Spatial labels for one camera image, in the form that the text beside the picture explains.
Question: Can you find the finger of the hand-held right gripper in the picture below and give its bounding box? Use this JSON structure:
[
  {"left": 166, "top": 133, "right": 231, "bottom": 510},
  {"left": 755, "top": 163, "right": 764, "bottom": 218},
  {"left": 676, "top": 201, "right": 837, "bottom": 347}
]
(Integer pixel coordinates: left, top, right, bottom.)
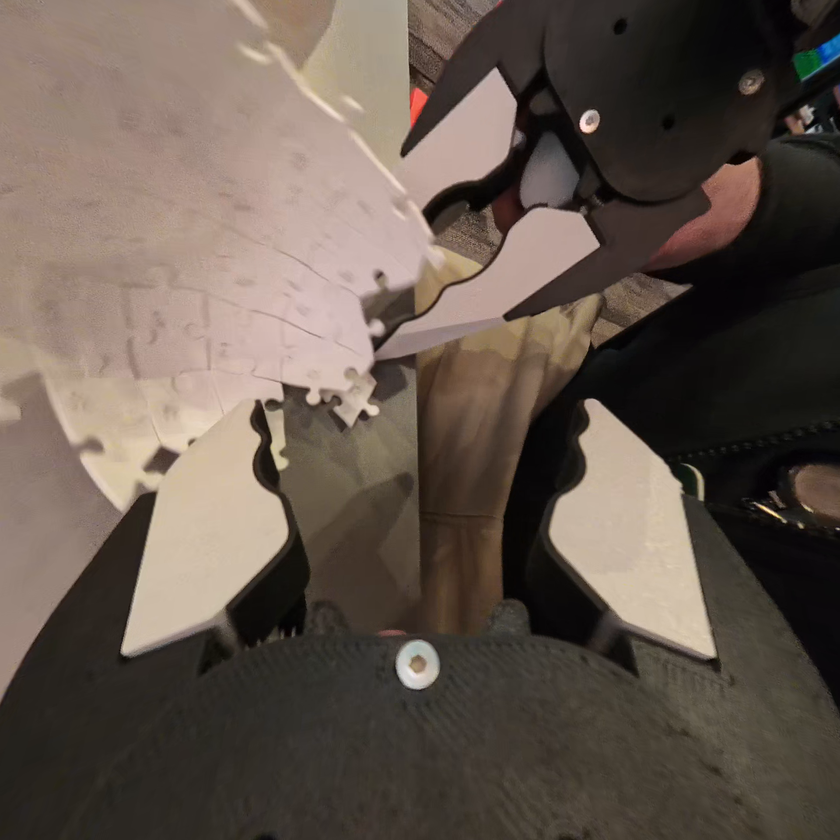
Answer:
[
  {"left": 400, "top": 66, "right": 527, "bottom": 228},
  {"left": 373, "top": 206, "right": 602, "bottom": 362}
]

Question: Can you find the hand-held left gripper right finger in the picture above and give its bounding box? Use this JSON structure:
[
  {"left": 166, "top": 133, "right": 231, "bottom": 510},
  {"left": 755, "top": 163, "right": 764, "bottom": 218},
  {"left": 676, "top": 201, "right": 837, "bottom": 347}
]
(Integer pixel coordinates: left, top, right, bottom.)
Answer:
[{"left": 525, "top": 398, "right": 719, "bottom": 660}]

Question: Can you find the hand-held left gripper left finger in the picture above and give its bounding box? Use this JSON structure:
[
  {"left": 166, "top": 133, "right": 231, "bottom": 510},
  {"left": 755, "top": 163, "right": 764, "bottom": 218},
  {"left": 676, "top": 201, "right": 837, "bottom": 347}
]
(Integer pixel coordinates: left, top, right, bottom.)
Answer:
[{"left": 120, "top": 398, "right": 311, "bottom": 658}]

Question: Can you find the white puzzle piece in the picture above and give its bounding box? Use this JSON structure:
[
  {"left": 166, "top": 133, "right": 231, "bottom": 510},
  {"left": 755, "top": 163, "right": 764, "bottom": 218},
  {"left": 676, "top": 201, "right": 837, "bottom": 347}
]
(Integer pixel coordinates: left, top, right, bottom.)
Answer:
[{"left": 305, "top": 366, "right": 382, "bottom": 427}]

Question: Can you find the white partly built puzzle ball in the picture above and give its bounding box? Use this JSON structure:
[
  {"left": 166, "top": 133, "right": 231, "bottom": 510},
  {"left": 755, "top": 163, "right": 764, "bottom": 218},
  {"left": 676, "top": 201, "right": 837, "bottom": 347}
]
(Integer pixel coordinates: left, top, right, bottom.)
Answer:
[{"left": 0, "top": 0, "right": 447, "bottom": 513}]

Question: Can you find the person's right forearm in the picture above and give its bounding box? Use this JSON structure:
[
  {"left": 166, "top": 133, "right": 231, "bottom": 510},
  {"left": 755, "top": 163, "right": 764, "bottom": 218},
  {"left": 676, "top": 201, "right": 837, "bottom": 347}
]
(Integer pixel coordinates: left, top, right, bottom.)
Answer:
[{"left": 594, "top": 131, "right": 840, "bottom": 355}]

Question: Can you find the person's right hand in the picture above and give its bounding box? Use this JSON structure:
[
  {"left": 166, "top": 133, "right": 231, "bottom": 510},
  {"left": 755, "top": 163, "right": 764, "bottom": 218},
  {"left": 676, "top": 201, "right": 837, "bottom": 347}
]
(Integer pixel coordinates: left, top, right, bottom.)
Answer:
[{"left": 646, "top": 157, "right": 767, "bottom": 273}]

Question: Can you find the person's dark jacket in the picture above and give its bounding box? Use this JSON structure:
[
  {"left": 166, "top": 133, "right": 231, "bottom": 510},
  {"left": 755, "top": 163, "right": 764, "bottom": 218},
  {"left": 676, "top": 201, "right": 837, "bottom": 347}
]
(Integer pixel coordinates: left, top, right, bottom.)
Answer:
[{"left": 512, "top": 328, "right": 840, "bottom": 546}]

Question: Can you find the green and blue packet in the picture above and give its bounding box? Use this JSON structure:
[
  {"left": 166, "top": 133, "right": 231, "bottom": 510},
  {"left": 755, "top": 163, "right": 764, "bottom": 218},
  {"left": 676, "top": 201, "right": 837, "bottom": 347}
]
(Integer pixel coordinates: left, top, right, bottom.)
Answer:
[{"left": 791, "top": 42, "right": 840, "bottom": 83}]

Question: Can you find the person's beige trouser leg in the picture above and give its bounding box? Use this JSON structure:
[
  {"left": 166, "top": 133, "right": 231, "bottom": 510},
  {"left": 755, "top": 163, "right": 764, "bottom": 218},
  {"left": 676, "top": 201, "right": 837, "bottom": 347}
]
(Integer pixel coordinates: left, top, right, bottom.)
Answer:
[{"left": 415, "top": 252, "right": 605, "bottom": 637}]

